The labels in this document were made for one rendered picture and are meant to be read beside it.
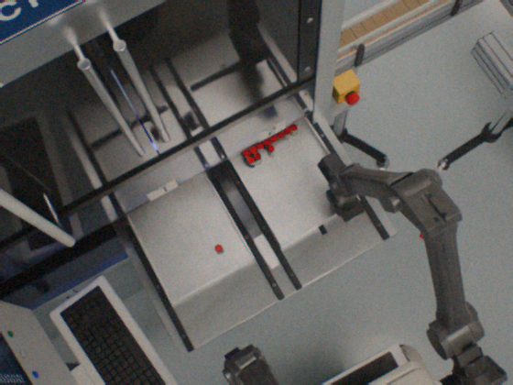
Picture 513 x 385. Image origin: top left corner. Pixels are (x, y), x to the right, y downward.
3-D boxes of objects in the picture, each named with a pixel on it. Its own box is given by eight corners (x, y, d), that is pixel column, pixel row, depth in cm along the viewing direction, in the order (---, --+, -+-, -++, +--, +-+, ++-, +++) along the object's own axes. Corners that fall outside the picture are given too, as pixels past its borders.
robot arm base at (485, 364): (463, 405, 140) (509, 379, 141) (453, 379, 137) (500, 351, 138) (443, 384, 148) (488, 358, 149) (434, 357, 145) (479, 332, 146)
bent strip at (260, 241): (245, 227, 187) (245, 222, 182) (255, 222, 188) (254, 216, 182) (270, 269, 184) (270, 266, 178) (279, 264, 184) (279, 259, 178)
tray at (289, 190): (223, 150, 194) (222, 147, 191) (298, 109, 197) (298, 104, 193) (281, 247, 185) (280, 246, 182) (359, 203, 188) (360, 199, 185)
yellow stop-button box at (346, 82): (324, 85, 190) (326, 74, 183) (345, 74, 191) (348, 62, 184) (338, 105, 188) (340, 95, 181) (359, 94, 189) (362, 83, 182)
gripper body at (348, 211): (345, 181, 180) (345, 171, 173) (365, 212, 176) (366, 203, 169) (325, 193, 179) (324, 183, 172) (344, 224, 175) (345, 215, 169)
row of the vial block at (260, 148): (242, 157, 193) (241, 152, 189) (295, 128, 195) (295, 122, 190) (245, 163, 192) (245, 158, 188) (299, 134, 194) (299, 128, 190)
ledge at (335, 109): (307, 82, 201) (307, 80, 199) (343, 63, 202) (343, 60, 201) (331, 118, 197) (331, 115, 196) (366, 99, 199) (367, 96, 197)
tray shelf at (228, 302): (106, 212, 192) (104, 211, 190) (311, 101, 199) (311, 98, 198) (181, 357, 180) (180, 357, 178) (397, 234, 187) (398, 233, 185)
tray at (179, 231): (120, 202, 191) (116, 199, 188) (198, 159, 194) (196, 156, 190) (172, 304, 182) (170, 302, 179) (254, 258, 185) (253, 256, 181)
